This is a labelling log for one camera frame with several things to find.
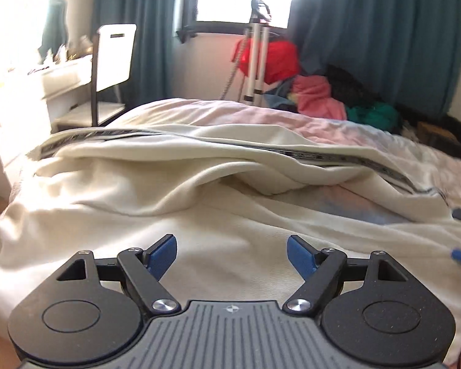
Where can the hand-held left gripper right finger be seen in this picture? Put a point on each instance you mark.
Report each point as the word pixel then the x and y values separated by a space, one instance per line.
pixel 301 257

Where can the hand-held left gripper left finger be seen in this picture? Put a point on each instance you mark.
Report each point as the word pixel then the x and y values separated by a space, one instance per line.
pixel 161 257

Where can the cream pants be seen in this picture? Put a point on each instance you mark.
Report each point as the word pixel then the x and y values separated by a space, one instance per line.
pixel 138 184

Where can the black sofa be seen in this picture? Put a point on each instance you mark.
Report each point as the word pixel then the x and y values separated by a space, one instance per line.
pixel 457 130

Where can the small cardboard box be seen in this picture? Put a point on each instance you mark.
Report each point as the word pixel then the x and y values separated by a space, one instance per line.
pixel 432 128

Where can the green cloth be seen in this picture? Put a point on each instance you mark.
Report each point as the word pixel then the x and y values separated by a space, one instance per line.
pixel 372 115

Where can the bed with pink sheet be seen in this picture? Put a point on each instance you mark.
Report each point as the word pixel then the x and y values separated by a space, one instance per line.
pixel 276 117

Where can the pink cloth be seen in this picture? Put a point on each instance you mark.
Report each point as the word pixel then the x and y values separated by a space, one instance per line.
pixel 315 92

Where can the red cloth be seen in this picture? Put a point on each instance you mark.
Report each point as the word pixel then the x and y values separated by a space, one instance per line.
pixel 280 59

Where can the garment steamer stand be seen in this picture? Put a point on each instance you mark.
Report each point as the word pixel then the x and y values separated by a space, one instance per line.
pixel 259 61

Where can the white dresser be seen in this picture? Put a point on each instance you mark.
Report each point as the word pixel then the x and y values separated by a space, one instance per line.
pixel 61 80

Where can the teal curtain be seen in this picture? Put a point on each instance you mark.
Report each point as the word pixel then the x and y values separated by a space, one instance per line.
pixel 150 38
pixel 388 27

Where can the black object on window sill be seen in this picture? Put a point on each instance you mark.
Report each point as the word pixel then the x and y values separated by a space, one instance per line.
pixel 184 32

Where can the cluster of cosmetic bottles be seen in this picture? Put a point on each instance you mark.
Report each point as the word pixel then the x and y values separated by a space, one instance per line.
pixel 61 52

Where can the wavy white mirror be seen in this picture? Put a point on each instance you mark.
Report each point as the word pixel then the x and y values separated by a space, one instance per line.
pixel 55 23

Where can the white chair with black frame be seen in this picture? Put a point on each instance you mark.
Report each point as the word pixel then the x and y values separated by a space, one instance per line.
pixel 115 53

